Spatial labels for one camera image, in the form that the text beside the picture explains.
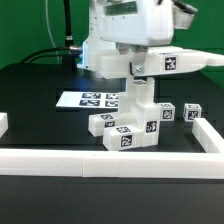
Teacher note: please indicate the white block at left edge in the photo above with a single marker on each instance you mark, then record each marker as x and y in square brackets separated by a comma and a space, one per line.
[3, 123]

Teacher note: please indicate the white chair seat part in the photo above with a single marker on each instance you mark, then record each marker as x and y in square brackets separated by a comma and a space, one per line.
[138, 99]

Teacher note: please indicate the white chair back part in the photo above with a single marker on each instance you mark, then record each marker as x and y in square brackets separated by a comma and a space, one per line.
[160, 61]

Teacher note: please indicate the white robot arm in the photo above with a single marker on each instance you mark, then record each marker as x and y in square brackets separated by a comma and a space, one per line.
[94, 46]

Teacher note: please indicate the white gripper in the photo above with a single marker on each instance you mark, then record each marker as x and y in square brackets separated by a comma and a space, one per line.
[136, 22]

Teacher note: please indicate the white marker sheet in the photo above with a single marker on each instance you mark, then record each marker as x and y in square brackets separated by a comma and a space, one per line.
[88, 100]

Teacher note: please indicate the black vertical cable post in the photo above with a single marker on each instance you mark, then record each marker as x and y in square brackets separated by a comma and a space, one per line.
[68, 60]

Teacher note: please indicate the white U-shaped fence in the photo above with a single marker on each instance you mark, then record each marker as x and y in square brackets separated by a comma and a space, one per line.
[206, 165]

